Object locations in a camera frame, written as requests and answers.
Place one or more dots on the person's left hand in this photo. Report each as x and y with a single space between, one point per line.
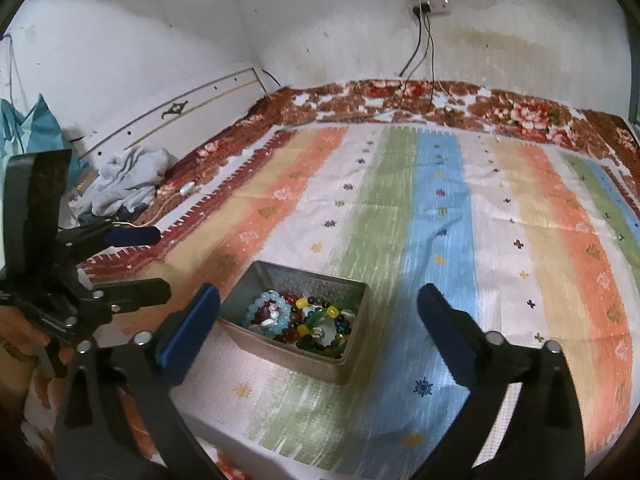
20 327

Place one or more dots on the white inline switch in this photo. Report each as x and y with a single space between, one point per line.
187 189

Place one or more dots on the white headboard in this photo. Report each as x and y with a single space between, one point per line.
175 105

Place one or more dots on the metal tin box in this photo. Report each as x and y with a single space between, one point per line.
280 357

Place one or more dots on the white wall power socket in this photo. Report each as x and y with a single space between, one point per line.
435 7

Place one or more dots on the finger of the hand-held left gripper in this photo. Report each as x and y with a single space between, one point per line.
140 292
135 236

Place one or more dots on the pale grey clothes pile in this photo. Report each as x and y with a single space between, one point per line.
130 170

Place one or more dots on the teal cloth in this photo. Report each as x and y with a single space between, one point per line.
30 125

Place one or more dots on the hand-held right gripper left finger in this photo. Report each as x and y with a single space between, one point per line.
187 330

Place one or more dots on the striped patterned cloth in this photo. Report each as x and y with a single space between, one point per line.
440 240

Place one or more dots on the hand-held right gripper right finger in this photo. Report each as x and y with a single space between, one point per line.
450 330

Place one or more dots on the colourful striped tablecloth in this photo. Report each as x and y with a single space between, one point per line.
530 115

